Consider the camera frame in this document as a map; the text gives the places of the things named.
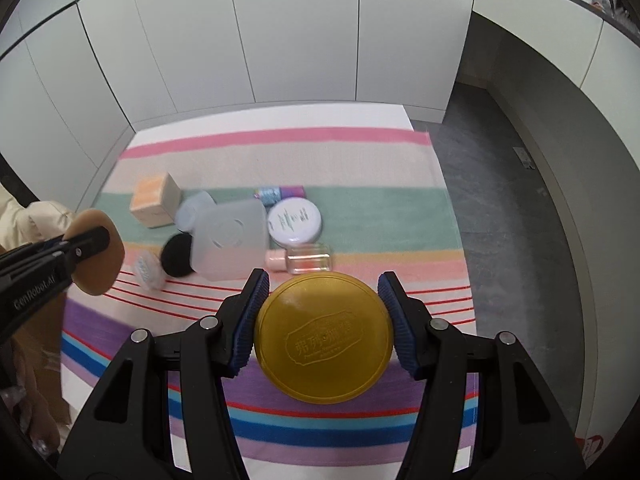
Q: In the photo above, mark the cream padded chair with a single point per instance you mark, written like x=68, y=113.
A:
x=34, y=223

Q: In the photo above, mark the striped colourful cloth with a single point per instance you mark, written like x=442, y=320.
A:
x=280, y=259

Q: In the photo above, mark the white round compact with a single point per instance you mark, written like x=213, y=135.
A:
x=293, y=222

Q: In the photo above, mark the beige makeup sponge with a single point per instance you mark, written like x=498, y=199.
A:
x=98, y=274

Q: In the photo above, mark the small peach clear bottle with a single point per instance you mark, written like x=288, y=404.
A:
x=302, y=259

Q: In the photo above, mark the blue purple small tube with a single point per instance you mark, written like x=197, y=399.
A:
x=271, y=195

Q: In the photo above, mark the red gold tin can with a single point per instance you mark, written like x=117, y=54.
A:
x=323, y=338

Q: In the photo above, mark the brown cardboard box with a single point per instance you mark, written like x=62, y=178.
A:
x=41, y=340

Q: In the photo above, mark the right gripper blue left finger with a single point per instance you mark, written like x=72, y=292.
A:
x=244, y=315

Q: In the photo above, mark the orange beige cube box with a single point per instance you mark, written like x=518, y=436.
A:
x=155, y=200

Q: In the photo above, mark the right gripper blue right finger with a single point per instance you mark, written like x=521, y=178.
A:
x=405, y=319

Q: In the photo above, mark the light blue round case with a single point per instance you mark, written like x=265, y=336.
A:
x=190, y=208

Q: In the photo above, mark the black round puff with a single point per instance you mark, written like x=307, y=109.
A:
x=175, y=257

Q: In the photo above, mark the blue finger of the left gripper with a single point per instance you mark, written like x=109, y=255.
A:
x=78, y=248

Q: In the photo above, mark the translucent square container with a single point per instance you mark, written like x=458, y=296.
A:
x=230, y=240

